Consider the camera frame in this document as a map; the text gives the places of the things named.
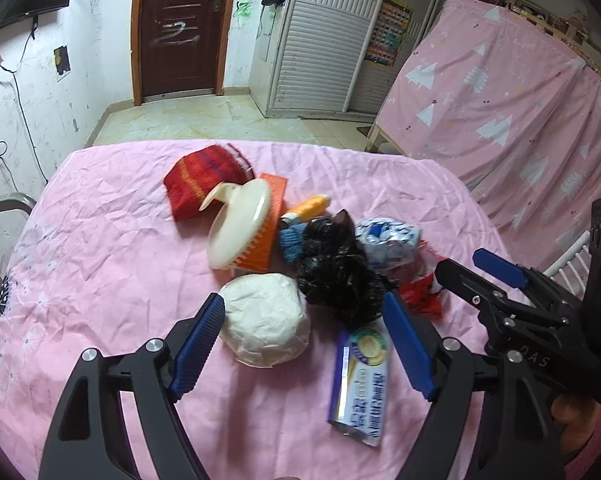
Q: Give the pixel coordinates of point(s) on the grey metal chair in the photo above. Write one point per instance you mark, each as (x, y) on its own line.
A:
(10, 202)

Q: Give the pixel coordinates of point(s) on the white paper ball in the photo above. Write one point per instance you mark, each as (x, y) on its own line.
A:
(265, 315)

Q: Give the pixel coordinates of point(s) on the red crumpled wrapper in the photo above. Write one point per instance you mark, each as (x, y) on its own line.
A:
(420, 292)

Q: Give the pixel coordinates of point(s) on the dark yellow wall sticker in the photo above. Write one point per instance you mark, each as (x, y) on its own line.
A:
(62, 60)

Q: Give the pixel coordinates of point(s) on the pink tree print curtain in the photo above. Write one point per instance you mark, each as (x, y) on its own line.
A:
(505, 110)

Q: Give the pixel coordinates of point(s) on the blue yarn tassel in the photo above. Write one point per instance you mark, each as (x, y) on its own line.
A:
(294, 242)

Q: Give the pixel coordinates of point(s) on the cream scrub brush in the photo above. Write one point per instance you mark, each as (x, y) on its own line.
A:
(235, 225)

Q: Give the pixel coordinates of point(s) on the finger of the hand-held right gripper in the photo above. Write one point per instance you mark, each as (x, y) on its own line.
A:
(460, 280)
(497, 266)

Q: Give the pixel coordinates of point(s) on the dark brown door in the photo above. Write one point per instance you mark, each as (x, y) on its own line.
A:
(180, 60)

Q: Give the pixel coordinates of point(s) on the person's right hand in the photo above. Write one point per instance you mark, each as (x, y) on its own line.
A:
(575, 420)

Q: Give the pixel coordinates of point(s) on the white louvered wardrobe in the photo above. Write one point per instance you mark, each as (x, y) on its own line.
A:
(320, 60)

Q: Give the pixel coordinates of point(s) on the orange rectangular block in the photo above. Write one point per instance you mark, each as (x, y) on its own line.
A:
(275, 190)

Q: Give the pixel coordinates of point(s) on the pink tablecloth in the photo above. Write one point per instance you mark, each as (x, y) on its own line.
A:
(105, 260)

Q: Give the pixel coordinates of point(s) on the red striped knitted cloth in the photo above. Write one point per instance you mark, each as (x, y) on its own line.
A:
(195, 180)

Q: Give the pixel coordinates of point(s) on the white metal rack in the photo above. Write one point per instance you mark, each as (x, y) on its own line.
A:
(570, 255)

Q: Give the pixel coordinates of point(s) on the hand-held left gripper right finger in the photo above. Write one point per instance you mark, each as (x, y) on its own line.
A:
(405, 340)

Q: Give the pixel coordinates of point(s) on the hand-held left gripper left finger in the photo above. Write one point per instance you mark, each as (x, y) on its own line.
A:
(198, 350)

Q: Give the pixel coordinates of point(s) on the colourful grid wall poster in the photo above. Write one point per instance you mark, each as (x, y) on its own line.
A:
(388, 35)

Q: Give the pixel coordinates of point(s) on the black plastic bag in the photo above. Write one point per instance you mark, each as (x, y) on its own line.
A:
(335, 270)

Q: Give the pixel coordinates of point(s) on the white and blue crumpled wrapper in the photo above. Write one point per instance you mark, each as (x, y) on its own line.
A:
(385, 240)

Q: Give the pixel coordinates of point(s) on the orange thread spool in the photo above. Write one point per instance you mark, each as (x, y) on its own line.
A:
(308, 207)

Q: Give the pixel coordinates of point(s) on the purple and white toothpaste box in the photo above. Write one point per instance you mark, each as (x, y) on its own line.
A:
(360, 390)

